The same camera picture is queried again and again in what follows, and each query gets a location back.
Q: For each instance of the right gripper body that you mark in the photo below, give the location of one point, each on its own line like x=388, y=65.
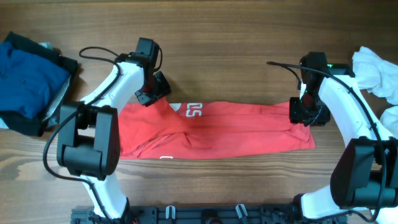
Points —
x=306, y=113

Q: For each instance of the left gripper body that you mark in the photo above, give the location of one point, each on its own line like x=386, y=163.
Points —
x=154, y=90

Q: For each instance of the red FRAM t-shirt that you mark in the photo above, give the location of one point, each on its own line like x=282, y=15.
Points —
x=214, y=130

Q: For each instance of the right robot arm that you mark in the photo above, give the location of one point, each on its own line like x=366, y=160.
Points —
x=365, y=176

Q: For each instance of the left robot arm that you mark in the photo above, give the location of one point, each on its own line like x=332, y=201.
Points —
x=88, y=136

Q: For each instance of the white t-shirt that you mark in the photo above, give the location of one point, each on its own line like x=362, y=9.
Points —
x=378, y=77

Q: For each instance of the grey folded garment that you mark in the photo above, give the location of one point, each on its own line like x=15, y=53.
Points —
x=51, y=114

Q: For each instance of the blue folded shirt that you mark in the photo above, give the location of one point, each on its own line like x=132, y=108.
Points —
x=28, y=82

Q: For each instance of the black folded garment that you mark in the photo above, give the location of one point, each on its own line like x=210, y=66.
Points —
x=13, y=120

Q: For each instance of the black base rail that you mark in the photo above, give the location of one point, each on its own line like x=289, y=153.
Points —
x=265, y=214

